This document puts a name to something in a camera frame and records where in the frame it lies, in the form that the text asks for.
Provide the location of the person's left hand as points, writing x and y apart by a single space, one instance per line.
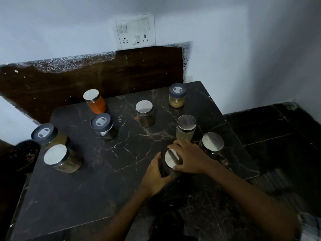
154 176

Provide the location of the person's right hand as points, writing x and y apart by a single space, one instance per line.
194 156

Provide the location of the person's right thumb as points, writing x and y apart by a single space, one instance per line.
180 168

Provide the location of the person's left thumb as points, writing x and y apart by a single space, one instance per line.
156 160

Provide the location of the person's left forearm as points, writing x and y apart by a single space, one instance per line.
122 215

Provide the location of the person's right forearm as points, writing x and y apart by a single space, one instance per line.
253 200

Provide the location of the green spice jar silver lid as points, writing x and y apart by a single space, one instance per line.
186 129

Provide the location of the dark glass jar silver lid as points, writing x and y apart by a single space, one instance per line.
212 144

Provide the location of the dark spice jar silver lid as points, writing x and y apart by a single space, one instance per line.
145 114

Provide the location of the dark spice jar grey lid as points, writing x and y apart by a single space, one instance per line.
104 127

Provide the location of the yellow paste jar grey lid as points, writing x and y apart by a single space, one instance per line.
177 96

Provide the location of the orange spice jar silver lid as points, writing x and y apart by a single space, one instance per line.
97 104

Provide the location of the large brown jar silver lid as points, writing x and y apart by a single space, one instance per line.
62 159

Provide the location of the grey striped floor mat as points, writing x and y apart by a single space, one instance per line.
278 181

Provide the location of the brown wooden board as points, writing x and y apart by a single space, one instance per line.
100 77

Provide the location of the brown spice jar grey lid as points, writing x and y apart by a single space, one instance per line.
47 135

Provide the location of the white wall switch board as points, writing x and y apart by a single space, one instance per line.
135 31

